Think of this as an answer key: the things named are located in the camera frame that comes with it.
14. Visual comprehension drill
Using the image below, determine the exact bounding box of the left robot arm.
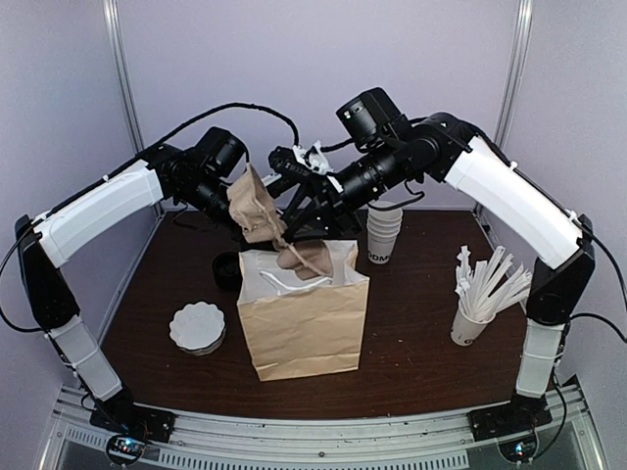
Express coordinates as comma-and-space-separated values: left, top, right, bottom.
9, 127, 250, 435

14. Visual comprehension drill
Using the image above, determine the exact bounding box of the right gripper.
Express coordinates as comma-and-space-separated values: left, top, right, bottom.
279, 139, 409, 243

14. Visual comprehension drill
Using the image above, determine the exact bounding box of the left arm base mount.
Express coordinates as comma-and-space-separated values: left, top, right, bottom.
88, 387, 175, 468

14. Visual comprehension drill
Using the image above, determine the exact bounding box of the stack of black lids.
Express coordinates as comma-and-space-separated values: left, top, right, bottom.
212, 252, 242, 292

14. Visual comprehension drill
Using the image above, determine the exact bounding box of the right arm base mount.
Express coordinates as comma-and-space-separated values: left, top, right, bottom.
467, 392, 553, 464

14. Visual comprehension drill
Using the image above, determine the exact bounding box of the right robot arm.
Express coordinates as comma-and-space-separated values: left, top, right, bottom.
268, 87, 601, 433

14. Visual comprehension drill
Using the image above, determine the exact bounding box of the stack of white paper cups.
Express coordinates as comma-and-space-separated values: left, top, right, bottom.
366, 201, 404, 264

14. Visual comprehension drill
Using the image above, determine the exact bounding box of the brown paper bag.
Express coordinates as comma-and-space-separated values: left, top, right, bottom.
237, 240, 369, 382

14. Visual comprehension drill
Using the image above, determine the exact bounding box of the cardboard cup carrier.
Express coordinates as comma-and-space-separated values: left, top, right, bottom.
227, 164, 333, 280

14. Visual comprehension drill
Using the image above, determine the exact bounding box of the paper cup holding straws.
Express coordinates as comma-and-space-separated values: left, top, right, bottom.
450, 300, 496, 347

